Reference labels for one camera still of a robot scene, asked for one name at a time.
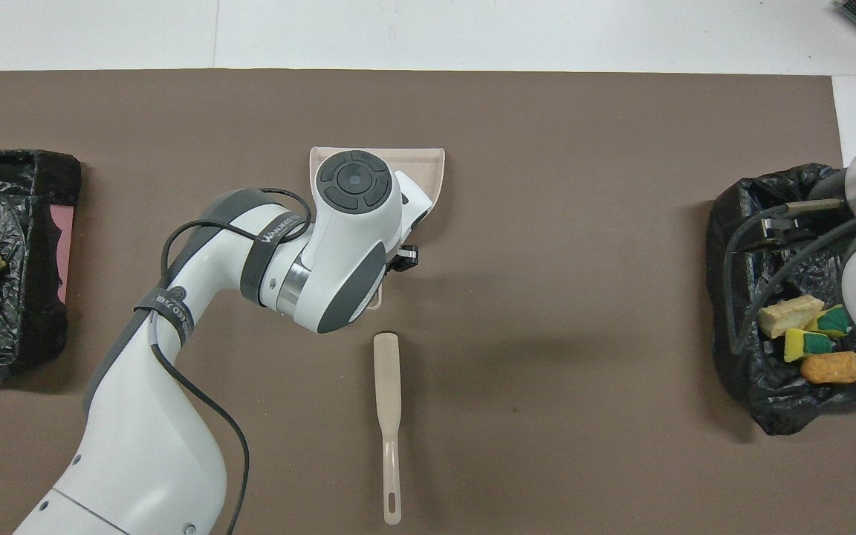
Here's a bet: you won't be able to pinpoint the brown table mat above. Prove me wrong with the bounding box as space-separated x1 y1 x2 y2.
0 69 856 535

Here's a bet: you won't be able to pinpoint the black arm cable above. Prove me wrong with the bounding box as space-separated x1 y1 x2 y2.
149 187 314 535
722 201 856 357

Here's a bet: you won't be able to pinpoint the notched yellow sponge piece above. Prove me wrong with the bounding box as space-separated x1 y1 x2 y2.
783 327 837 363

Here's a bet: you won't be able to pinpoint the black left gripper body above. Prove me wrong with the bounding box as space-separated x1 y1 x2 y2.
387 244 420 273

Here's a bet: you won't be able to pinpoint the beige brush black bristles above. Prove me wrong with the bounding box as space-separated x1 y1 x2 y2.
373 331 403 525

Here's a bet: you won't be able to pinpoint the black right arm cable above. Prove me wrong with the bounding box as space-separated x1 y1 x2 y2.
722 201 856 357

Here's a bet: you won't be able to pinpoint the pale bread chunk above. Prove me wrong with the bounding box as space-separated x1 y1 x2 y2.
756 294 826 340

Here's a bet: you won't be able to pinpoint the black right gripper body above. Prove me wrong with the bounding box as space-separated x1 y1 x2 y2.
746 205 819 250

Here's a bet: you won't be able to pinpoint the pink bin black bag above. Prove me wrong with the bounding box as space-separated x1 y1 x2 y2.
0 149 82 383

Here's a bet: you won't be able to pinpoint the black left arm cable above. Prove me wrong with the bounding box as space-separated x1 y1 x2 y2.
149 187 314 535

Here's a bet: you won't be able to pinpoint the bin lined black bag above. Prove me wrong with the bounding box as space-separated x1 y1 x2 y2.
705 163 856 437

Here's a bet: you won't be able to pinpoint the beige plastic dustpan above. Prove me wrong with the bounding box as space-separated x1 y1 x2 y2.
309 146 446 310

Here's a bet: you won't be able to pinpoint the brown oval bread roll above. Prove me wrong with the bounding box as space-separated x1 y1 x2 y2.
800 351 856 386

